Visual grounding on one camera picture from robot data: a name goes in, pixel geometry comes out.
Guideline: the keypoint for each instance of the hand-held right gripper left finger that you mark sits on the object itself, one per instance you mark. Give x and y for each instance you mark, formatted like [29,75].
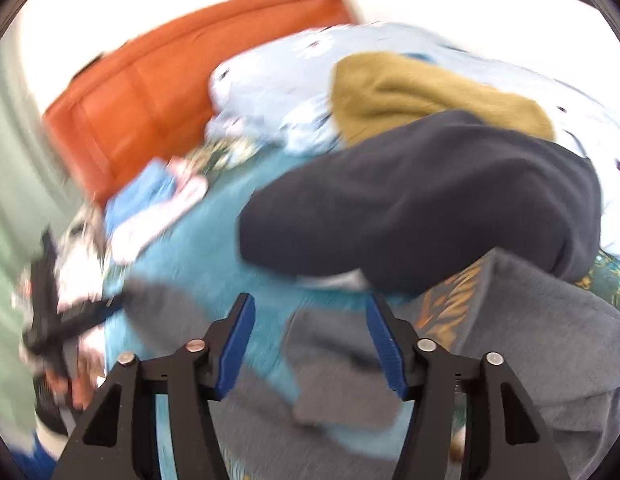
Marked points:
[237,345]

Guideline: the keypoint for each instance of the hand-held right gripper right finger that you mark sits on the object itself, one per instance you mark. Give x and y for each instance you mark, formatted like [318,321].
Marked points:
[384,345]

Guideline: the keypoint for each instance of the grey knit sweater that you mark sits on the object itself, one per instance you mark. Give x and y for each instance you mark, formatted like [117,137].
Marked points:
[539,340]

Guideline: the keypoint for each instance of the black white printed cloth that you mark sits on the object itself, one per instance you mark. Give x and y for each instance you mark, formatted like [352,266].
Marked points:
[82,260]

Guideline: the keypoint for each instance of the teal floral blanket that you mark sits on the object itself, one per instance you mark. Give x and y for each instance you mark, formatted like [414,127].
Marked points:
[200,260]

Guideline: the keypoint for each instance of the green curtain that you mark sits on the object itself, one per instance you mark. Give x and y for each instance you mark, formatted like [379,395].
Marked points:
[15,185]

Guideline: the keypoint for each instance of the folded pink garment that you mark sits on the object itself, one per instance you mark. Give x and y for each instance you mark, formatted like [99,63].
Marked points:
[155,225]

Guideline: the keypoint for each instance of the dark navy garment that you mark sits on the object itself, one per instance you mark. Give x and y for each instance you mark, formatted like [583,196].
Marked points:
[414,200]

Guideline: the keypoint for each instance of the folded blue cloth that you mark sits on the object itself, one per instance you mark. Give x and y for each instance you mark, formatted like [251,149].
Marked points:
[140,190]

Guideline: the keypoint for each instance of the olive knit garment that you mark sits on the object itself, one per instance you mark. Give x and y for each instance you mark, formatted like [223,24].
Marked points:
[389,95]

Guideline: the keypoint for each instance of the orange wooden headboard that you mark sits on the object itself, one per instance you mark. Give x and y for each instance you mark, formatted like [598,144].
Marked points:
[165,85]

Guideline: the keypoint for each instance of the light blue floral quilt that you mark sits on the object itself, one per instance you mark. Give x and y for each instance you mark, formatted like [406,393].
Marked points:
[270,85]

